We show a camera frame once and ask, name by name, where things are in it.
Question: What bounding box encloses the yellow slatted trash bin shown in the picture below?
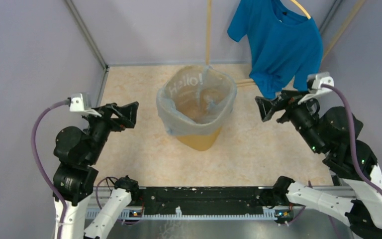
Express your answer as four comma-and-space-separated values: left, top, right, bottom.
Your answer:
176, 127, 222, 151

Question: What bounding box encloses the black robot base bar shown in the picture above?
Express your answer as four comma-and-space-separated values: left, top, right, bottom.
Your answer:
125, 186, 305, 217

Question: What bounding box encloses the grey metal corner rail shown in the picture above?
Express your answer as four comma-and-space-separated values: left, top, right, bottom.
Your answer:
63, 0, 109, 72

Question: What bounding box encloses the light blue plastic trash bag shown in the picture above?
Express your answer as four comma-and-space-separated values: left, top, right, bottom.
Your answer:
156, 65, 237, 136

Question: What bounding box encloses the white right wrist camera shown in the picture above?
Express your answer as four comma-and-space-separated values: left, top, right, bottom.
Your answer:
298, 72, 334, 105

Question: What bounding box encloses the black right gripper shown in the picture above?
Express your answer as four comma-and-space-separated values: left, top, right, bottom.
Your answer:
253, 89, 322, 153

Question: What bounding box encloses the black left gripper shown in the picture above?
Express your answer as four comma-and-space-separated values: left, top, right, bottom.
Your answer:
84, 100, 139, 163

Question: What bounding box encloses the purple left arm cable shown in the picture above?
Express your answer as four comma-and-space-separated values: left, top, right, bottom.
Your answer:
30, 99, 142, 239

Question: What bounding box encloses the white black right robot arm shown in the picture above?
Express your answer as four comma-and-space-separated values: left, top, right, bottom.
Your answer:
255, 91, 382, 239

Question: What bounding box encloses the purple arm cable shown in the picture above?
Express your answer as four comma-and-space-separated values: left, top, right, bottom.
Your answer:
30, 99, 142, 239
283, 84, 382, 239

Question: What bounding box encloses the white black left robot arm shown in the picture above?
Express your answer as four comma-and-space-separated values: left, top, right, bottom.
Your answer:
53, 99, 140, 239

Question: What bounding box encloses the blue t-shirt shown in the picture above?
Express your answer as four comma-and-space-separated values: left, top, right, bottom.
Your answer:
227, 0, 324, 99

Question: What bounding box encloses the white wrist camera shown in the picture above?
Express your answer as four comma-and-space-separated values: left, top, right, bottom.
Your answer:
298, 72, 334, 105
69, 92, 102, 117

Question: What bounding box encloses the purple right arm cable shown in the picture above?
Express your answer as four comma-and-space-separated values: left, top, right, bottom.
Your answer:
283, 84, 382, 239

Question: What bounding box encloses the wooden clothes rack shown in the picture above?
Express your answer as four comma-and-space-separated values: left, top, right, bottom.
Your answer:
205, 0, 367, 87

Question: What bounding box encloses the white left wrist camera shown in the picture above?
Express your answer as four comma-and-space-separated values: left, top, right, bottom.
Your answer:
69, 92, 102, 117

